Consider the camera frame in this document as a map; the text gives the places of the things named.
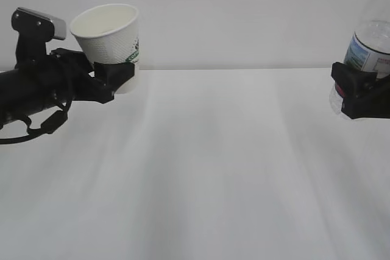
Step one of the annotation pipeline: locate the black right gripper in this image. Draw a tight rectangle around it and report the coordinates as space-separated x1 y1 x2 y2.
331 62 389 119

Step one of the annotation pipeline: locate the clear water bottle red label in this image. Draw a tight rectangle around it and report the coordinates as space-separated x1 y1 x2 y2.
330 19 389 120

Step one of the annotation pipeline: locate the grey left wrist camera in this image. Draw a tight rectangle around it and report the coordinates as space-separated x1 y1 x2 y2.
11 7 67 60

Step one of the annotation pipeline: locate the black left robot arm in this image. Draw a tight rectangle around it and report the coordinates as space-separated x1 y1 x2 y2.
1 48 136 125

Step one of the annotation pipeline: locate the white paper cup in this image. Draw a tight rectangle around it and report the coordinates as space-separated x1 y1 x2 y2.
69 4 141 94

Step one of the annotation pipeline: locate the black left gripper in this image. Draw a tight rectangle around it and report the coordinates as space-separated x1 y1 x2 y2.
45 48 135 104

